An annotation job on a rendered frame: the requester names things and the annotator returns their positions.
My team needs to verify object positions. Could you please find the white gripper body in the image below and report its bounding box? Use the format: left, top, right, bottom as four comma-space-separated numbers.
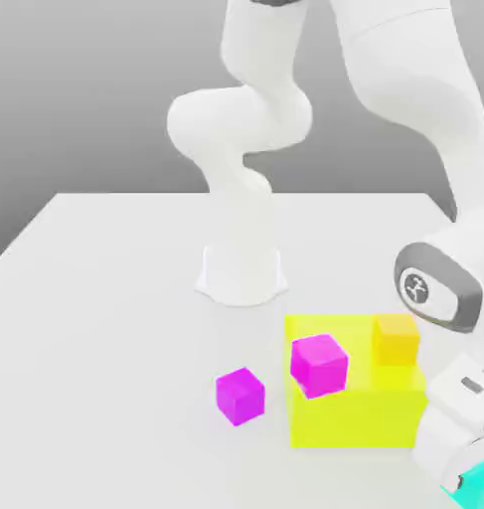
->
410, 406, 484, 494

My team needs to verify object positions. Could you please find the small cyan cube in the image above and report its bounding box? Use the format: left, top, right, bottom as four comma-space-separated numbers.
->
439, 456, 484, 509

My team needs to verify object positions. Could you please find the small orange cube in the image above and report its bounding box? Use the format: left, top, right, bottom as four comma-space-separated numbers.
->
371, 313, 422, 367

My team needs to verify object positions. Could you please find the small magenta cube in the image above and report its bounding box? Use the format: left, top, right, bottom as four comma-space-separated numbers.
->
289, 333, 350, 401
215, 366, 266, 427

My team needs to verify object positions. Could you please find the large yellow box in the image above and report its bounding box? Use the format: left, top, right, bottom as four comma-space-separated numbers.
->
283, 313, 430, 449

